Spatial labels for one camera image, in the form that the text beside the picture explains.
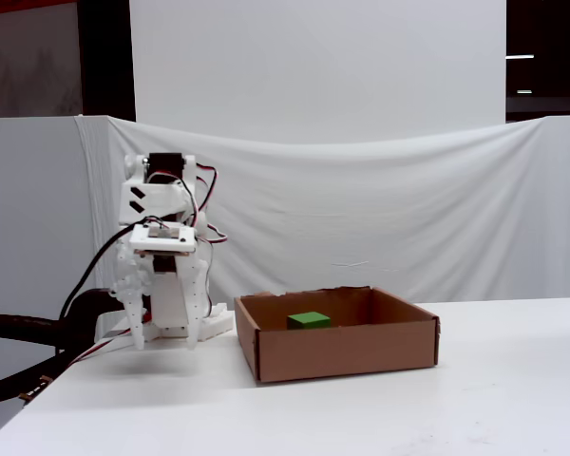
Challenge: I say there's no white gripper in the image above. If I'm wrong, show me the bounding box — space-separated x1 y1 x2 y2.
112 243 210 352

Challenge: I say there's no green cube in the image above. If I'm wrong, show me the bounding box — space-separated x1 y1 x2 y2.
287 312 333 332

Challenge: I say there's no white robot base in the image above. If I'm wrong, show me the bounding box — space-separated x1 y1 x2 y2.
94 302 233 353

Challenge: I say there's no brown cardboard box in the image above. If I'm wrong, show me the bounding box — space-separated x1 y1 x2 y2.
234 285 442 384

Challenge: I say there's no black curved tube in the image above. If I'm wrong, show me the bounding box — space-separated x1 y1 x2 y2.
0 287 121 408

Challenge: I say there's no white side partition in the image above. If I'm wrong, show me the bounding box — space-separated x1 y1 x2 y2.
0 116 101 389

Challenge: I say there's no small black orange connector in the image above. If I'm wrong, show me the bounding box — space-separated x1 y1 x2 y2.
18 373 53 401

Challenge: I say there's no white draped cloth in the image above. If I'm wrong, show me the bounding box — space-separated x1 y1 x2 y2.
74 115 570 336

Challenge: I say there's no dark brown cabinet door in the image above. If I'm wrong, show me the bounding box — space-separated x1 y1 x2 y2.
0 0 85 119

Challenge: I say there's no white backdrop board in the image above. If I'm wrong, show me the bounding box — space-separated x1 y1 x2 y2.
129 0 507 144

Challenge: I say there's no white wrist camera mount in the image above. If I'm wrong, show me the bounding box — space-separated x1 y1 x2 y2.
128 222 199 261

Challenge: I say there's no black camera cable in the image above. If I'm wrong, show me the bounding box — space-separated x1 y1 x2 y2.
59 216 170 324

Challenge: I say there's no red white black base cable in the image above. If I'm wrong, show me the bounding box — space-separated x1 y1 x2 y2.
66 331 137 368

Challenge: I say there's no red white black arm cable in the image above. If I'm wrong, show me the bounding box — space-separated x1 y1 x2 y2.
180 163 230 248

